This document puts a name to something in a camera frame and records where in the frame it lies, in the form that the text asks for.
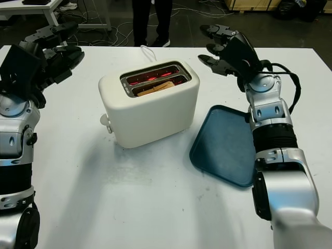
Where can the cream two-slot toaster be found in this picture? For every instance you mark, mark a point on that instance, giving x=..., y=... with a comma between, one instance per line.
x=150, y=116

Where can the white desk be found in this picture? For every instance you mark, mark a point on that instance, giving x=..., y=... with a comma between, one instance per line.
x=52, y=10

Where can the browned toast slice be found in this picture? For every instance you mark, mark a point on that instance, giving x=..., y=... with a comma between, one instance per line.
x=158, y=88

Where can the light wooden crate stack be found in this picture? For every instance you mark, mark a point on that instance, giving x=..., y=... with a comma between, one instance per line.
x=249, y=5

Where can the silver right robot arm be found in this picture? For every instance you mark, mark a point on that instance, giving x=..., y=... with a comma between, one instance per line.
x=285, y=168

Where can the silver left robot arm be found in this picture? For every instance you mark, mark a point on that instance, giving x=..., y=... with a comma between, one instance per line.
x=13, y=135

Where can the black flat device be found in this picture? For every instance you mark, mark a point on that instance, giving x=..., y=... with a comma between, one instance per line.
x=35, y=1

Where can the person in white shirt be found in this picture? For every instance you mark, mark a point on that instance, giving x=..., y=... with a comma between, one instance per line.
x=141, y=23

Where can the dark blue plastic tray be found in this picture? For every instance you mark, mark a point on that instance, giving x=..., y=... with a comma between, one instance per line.
x=223, y=147

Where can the black garbage bag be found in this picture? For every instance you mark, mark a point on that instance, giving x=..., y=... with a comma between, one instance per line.
x=303, y=10

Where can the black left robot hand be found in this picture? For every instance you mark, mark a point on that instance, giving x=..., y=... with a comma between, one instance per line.
x=59, y=59

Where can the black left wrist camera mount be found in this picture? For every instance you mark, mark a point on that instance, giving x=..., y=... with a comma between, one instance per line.
x=18, y=67

